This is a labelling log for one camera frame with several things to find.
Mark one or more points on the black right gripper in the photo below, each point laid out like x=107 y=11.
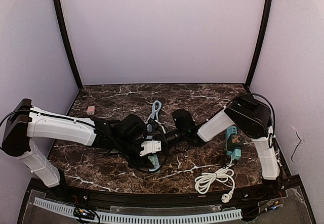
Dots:
x=186 y=129

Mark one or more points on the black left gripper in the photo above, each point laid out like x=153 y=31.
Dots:
x=141 y=162

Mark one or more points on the pink USB charger plug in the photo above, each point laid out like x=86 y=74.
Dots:
x=90 y=110

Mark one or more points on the light blue power strip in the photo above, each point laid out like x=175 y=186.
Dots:
x=149 y=137

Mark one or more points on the teal power strip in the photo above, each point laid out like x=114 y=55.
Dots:
x=236 y=153

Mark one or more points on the green dual USB charger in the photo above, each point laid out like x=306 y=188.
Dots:
x=152 y=158

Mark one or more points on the dark green decorated charger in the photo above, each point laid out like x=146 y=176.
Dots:
x=234 y=141

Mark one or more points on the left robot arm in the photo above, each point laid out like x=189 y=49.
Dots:
x=27 y=122

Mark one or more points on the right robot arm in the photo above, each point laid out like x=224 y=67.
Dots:
x=252 y=113

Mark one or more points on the small green circuit board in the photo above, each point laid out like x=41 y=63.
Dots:
x=84 y=213

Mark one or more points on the white slotted cable duct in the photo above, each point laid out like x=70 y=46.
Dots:
x=117 y=214

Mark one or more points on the black frame post right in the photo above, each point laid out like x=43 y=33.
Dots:
x=259 y=44

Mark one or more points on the black frame post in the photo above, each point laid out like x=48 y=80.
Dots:
x=66 y=43
x=259 y=44

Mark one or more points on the black frame post left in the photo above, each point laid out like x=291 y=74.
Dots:
x=66 y=43

